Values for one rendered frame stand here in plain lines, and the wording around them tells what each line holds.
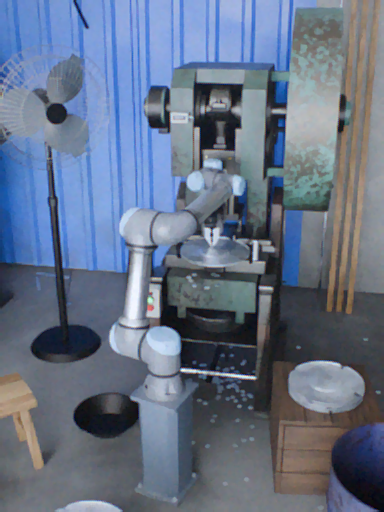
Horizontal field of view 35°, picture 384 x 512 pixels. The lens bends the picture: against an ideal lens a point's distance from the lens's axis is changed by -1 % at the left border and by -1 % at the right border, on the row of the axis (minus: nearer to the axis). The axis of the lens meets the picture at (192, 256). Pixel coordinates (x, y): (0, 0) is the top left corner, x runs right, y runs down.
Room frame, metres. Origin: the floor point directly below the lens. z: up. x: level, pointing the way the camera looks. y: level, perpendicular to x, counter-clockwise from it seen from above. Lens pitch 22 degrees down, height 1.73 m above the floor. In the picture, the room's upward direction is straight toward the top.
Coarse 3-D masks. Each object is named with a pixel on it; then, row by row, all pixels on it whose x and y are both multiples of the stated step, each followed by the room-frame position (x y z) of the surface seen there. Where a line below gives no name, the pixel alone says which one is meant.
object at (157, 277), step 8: (184, 184) 3.00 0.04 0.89; (184, 192) 2.95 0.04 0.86; (176, 200) 2.91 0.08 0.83; (184, 200) 2.91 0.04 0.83; (176, 208) 2.90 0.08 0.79; (160, 272) 2.45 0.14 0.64; (152, 280) 2.39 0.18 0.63; (160, 280) 2.39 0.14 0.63; (168, 312) 2.56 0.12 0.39; (176, 312) 2.68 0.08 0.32; (152, 320) 2.36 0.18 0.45; (160, 320) 2.37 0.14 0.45; (168, 320) 2.53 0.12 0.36; (152, 328) 2.36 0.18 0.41; (184, 344) 2.86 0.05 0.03
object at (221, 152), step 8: (208, 144) 2.65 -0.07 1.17; (216, 144) 2.58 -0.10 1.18; (224, 144) 2.58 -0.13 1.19; (232, 144) 2.60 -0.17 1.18; (208, 152) 2.53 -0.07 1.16; (216, 152) 2.53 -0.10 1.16; (224, 152) 2.52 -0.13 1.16; (232, 152) 2.52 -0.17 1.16; (224, 160) 2.52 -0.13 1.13; (232, 160) 2.52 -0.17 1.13; (224, 168) 2.52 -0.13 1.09; (232, 168) 2.51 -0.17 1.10; (232, 200) 2.51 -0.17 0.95; (224, 208) 2.48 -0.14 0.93; (232, 208) 2.51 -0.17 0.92
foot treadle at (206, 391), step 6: (216, 354) 2.59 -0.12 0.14; (216, 360) 2.53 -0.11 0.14; (210, 366) 2.47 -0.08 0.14; (216, 366) 2.47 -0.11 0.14; (210, 378) 2.36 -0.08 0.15; (204, 384) 2.29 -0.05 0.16; (210, 384) 2.29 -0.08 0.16; (216, 384) 2.29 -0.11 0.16; (198, 390) 2.24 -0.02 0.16; (204, 390) 2.24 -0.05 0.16; (210, 390) 2.25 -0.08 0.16; (216, 390) 2.25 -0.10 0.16; (192, 396) 2.20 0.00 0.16; (198, 396) 2.20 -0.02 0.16; (204, 396) 2.20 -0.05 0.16; (210, 396) 2.20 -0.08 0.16
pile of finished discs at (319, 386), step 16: (304, 368) 2.07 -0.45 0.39; (320, 368) 2.07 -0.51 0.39; (336, 368) 2.07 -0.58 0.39; (304, 384) 1.96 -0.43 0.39; (320, 384) 1.95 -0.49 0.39; (336, 384) 1.95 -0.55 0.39; (352, 384) 1.96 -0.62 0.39; (304, 400) 1.88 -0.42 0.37; (320, 400) 1.85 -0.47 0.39; (336, 400) 1.85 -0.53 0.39; (352, 400) 1.85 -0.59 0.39
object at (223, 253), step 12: (192, 240) 2.46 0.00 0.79; (204, 240) 2.46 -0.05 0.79; (180, 252) 2.33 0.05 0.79; (192, 252) 2.34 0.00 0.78; (204, 252) 2.33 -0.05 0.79; (216, 252) 2.33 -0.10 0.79; (228, 252) 2.33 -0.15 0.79; (240, 252) 2.34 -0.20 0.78; (204, 264) 2.22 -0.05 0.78; (216, 264) 2.22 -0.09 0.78; (228, 264) 2.22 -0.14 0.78
